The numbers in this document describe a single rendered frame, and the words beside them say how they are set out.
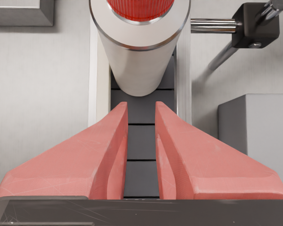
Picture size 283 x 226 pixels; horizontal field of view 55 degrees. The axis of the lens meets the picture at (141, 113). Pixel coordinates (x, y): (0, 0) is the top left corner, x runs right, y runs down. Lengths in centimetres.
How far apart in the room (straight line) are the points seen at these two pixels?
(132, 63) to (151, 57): 2
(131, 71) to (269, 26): 12
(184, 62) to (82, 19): 20
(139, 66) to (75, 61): 20
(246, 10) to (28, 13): 24
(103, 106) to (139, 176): 9
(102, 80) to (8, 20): 17
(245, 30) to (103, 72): 13
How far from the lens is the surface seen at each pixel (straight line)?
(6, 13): 37
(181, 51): 22
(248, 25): 24
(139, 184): 30
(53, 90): 36
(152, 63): 17
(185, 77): 22
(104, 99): 26
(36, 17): 36
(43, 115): 36
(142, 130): 29
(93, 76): 31
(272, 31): 24
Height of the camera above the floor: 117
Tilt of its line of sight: 85 degrees down
